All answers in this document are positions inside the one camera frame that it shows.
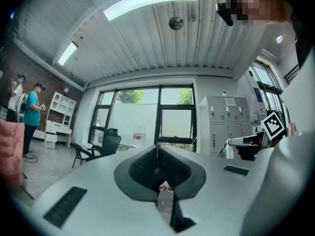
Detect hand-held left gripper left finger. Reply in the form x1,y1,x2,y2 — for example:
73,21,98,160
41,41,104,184
31,145,173,236

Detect long ceiling light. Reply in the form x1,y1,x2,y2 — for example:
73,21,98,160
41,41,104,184
102,0,198,22
57,41,79,66

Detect white bookshelf desk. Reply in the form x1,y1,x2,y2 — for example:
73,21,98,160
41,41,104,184
44,91,77,149

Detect black window frame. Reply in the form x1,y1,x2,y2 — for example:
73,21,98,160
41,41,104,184
88,84,197,152

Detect large clear water bottle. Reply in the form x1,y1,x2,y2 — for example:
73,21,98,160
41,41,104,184
132,125,147,148

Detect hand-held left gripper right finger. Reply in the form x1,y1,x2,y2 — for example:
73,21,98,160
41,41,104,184
157,145,254,236

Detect pink quilted cushion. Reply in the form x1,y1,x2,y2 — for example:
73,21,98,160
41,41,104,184
0,118,26,187

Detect round ceiling fixture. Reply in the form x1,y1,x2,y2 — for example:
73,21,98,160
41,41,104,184
168,16,184,30

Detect black headrest office chair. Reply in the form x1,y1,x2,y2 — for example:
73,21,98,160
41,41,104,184
89,128,122,157

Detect small dark chair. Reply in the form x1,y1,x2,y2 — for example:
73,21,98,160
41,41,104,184
71,143,99,169

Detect grey metal lockers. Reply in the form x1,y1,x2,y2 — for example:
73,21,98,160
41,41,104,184
199,95,253,156

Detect grey clothes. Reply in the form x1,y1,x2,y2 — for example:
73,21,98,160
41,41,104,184
242,45,315,236

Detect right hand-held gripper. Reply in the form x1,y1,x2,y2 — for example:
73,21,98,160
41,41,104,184
228,111,288,161

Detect blue wall sign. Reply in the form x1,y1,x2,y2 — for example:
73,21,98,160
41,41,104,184
253,87,262,108

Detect person's head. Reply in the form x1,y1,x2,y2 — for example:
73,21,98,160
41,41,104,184
226,0,292,23

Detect black head-worn camera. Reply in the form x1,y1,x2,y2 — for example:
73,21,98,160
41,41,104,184
216,2,234,27

